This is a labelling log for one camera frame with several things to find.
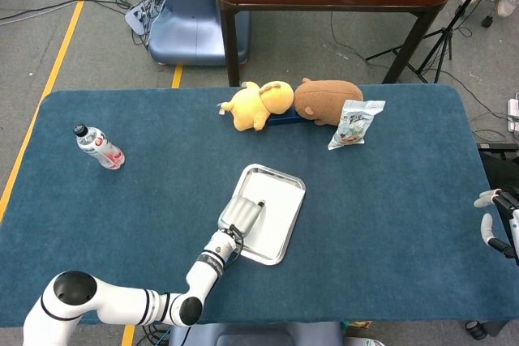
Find dark blue box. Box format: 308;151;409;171
267;113;305;127

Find yellow plush toy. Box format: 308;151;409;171
218;80;294;133

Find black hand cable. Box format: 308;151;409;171
221;223;245;272

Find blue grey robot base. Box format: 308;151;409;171
168;321;345;346

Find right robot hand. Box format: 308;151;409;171
474;188;519;260

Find black caster wheels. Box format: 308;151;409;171
465;319;500;341

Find black tripod stand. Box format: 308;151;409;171
366;0;512;84

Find stainless steel tray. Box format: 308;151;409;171
217;163;307;266

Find silver snack bag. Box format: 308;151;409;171
327;99;387;151

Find white power strip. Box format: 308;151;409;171
507;96;519;133

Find clear plastic drink bottle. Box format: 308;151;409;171
72;124;126;172

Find brown plush capybara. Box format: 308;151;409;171
292;77;364;127

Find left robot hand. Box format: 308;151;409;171
217;194;267;237

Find blue grey robot machine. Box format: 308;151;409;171
148;0;251;66

